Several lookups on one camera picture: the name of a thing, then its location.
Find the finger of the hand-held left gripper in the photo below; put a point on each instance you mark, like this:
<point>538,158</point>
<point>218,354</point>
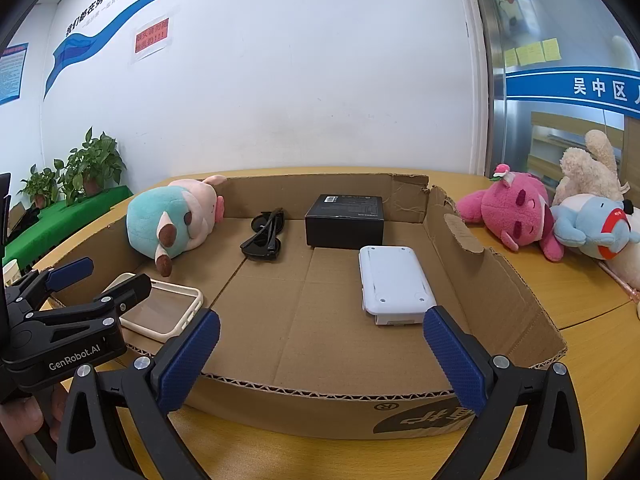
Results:
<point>70,271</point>
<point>120,292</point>

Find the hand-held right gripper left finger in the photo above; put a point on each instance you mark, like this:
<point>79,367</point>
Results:
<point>187,360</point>

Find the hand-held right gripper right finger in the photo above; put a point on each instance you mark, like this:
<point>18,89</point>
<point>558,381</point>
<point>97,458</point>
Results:
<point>455,355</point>

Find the cream phone case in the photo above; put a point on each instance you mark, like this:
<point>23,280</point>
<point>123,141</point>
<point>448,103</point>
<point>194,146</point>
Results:
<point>192,305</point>

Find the white device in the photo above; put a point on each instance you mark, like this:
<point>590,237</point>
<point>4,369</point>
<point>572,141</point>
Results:
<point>395,285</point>

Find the brown cardboard box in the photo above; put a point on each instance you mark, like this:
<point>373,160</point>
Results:
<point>310,330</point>

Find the black sunglasses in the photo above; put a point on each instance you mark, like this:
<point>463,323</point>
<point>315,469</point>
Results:
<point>262,242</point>

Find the black product box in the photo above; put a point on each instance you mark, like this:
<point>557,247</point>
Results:
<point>345,222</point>

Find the person's left hand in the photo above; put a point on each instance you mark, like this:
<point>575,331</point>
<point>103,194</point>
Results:
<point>17,422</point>

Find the green cloth covered table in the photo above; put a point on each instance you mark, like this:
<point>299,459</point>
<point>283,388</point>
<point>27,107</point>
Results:
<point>60,225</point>

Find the small white cup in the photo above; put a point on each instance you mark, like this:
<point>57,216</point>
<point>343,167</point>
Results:
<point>11,272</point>

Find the teal and pink plush toy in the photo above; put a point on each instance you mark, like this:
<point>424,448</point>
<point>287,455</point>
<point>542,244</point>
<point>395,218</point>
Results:
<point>155,220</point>

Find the small potted green plant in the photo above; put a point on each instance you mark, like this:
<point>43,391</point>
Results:
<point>40,185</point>

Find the large potted green plant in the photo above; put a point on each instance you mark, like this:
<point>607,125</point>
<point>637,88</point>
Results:
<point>92,162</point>

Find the light blue plush toy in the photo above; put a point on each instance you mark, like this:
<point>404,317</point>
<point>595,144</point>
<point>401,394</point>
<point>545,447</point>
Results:
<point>585,220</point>

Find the blue door banner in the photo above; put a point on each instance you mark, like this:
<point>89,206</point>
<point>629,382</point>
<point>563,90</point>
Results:
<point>550,87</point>

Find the yellow sticky note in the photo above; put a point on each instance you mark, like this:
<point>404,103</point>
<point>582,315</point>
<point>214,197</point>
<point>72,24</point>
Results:
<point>551,49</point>
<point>510,58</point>
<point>536,52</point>
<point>523,55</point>

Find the glass door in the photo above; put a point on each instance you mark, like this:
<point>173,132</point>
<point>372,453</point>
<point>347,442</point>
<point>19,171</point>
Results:
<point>575,20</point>

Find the cartoon door sticker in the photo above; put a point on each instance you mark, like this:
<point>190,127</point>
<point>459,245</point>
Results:
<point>510,0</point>

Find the blue framed wall poster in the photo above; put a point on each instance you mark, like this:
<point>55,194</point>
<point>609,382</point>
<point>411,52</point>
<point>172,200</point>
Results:
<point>11,72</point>

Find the blue wave wall decal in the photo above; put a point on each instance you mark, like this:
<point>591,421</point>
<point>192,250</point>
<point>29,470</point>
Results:
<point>75,50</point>

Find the red paper wall sign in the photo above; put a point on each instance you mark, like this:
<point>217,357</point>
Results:
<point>151,37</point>

